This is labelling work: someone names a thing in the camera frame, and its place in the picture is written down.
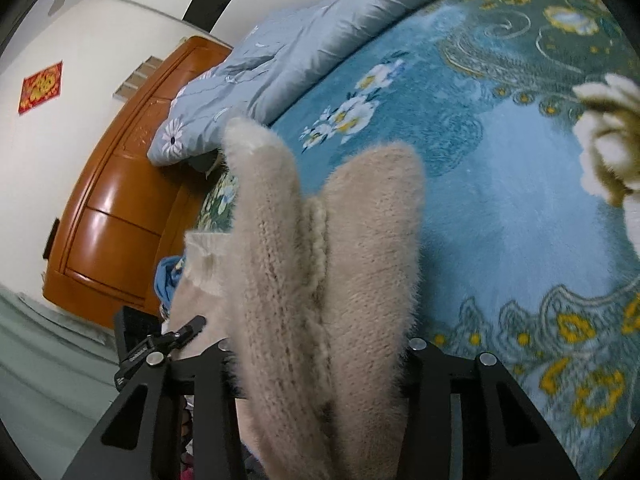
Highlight blue garment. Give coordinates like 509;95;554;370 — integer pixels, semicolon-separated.
154;255;189;307

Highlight wooden headboard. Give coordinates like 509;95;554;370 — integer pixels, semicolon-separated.
42;36;236;331

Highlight light blue floral quilt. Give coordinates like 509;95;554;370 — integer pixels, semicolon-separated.
148;0;566;167

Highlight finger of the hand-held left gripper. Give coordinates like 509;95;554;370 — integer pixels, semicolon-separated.
162;315;208;348

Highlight red wall decoration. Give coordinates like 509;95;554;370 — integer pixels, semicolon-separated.
18;61;64;115

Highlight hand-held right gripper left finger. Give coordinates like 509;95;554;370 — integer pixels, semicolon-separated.
62;341;249;480

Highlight dark flat object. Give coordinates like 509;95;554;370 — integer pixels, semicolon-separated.
42;217;61;261

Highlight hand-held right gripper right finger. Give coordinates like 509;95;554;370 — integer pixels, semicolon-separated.
394;338;584;480

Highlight dark cloth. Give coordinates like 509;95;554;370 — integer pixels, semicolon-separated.
192;150;225;177

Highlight beige knit sweater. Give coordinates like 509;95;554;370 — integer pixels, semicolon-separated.
170;72;640;480

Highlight beige wall tiles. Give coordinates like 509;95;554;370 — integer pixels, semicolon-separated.
114;55;162;101

